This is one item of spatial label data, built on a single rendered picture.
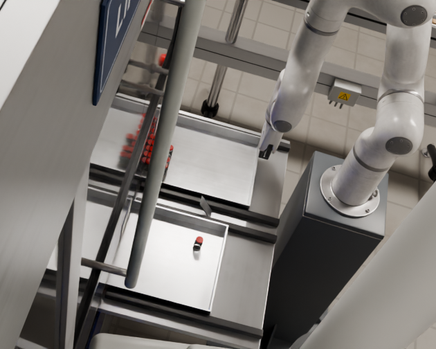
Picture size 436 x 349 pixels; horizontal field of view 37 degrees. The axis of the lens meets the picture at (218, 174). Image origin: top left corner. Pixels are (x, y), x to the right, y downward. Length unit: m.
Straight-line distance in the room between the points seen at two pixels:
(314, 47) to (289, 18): 2.36
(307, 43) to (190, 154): 0.54
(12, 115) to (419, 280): 0.30
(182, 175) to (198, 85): 1.54
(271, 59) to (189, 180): 1.07
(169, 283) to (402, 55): 0.79
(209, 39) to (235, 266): 1.29
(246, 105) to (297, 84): 1.73
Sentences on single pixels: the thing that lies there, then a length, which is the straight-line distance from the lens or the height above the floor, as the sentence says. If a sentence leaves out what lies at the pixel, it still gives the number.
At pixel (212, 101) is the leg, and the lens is 3.05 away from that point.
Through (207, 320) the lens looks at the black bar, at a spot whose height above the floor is 0.90.
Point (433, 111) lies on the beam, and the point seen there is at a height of 0.51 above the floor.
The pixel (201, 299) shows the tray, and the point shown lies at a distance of 1.68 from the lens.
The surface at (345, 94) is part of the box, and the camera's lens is 2.83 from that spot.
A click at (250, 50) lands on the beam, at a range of 2.80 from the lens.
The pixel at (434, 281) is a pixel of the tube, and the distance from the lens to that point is 0.49.
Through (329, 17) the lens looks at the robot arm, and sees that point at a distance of 1.53.
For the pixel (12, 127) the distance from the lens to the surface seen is 0.38.
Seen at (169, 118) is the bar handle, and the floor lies 1.70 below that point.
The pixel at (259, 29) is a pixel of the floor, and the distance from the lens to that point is 3.79.
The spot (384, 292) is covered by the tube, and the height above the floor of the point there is 1.94.
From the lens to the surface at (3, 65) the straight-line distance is 0.38.
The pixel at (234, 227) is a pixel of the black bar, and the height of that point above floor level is 0.90.
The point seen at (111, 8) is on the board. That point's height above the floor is 2.00.
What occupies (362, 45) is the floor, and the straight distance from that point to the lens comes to 3.97.
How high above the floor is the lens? 2.37
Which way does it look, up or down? 52 degrees down
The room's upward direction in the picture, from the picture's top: 20 degrees clockwise
